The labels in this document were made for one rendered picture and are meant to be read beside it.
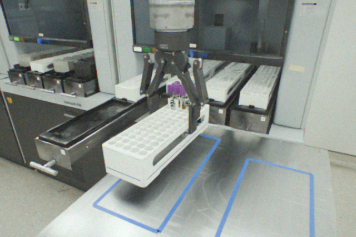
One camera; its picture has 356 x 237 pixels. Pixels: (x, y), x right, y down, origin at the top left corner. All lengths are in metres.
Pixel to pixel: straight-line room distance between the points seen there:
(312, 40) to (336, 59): 1.16
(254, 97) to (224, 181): 0.45
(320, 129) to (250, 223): 1.82
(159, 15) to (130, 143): 0.25
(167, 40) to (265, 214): 0.37
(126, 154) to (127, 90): 0.54
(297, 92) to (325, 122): 1.27
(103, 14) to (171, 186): 0.90
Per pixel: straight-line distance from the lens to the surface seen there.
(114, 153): 0.48
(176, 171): 0.57
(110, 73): 1.27
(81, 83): 1.29
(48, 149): 0.80
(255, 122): 0.92
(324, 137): 2.27
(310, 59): 0.94
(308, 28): 0.93
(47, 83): 1.49
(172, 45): 0.51
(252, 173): 0.58
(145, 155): 0.45
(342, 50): 2.07
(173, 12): 0.50
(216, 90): 0.96
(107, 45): 1.24
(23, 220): 1.81
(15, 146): 2.08
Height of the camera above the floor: 1.16
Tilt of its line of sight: 26 degrees down
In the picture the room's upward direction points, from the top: straight up
